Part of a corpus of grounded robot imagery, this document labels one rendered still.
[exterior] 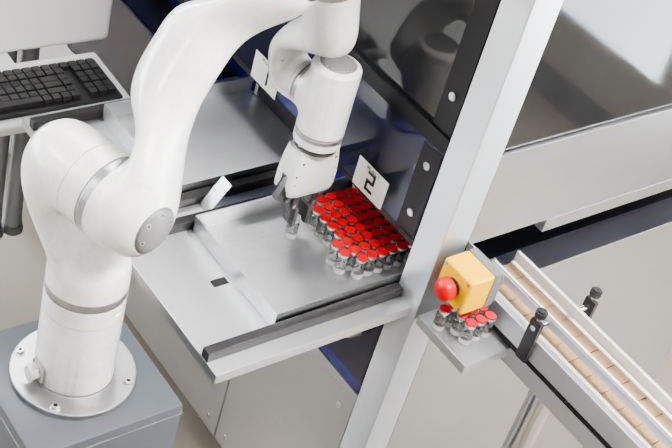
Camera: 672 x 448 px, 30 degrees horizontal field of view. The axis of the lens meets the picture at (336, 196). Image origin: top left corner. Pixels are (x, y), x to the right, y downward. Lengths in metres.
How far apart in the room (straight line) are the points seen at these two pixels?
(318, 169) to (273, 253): 0.18
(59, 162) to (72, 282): 0.18
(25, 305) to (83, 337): 1.46
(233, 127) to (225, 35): 0.84
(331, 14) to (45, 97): 0.85
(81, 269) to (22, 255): 1.66
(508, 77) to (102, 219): 0.65
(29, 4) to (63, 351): 1.00
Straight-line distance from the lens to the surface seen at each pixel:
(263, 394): 2.69
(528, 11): 1.84
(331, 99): 2.02
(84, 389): 1.91
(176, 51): 1.64
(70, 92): 2.58
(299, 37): 1.95
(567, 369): 2.12
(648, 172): 2.43
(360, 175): 2.21
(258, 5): 1.62
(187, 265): 2.14
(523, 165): 2.09
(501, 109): 1.94
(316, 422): 2.54
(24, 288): 3.33
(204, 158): 2.37
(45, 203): 1.73
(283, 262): 2.19
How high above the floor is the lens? 2.31
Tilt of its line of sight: 37 degrees down
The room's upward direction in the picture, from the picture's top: 17 degrees clockwise
